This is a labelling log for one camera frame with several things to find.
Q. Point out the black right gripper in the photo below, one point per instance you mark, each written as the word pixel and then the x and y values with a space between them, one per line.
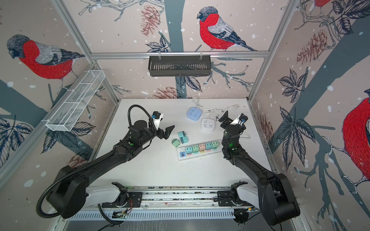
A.
pixel 225 118

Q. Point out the green charger plug middle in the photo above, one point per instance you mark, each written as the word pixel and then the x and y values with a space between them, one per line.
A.
pixel 176 143

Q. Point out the white multicolour power strip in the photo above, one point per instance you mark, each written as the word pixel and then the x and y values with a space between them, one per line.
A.
pixel 181 151

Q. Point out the teal charger near blue socket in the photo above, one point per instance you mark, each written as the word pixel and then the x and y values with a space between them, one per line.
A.
pixel 182 134

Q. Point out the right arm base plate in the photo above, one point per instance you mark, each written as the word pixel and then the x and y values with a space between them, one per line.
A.
pixel 228 199

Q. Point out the white wire mesh shelf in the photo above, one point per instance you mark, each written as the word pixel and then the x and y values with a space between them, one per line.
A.
pixel 67 115

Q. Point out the black wire basket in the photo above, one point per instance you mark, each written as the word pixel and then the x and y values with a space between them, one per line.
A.
pixel 180 66

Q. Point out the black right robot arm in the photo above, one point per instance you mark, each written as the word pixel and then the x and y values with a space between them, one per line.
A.
pixel 273 196

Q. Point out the light green charger plug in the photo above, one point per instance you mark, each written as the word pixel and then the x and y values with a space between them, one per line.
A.
pixel 215 144

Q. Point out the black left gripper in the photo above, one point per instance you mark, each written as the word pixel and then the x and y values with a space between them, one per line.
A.
pixel 167 133

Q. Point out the green charger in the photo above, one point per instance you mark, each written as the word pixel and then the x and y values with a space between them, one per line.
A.
pixel 195 148

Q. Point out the blue square power socket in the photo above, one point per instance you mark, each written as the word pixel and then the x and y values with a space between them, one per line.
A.
pixel 194 114

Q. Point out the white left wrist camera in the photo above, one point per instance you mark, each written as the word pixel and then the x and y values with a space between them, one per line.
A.
pixel 157 118

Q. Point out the white square power socket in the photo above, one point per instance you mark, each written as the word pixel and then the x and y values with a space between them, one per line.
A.
pixel 208 124

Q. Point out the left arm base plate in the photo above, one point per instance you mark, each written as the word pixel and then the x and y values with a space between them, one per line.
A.
pixel 125 199

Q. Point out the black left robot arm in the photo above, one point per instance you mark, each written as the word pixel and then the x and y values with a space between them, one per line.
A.
pixel 69 192

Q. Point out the pink charger plug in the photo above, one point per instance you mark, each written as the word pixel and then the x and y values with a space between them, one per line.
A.
pixel 202 147

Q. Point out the aluminium mounting rail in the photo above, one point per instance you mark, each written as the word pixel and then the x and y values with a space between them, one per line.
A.
pixel 166 203

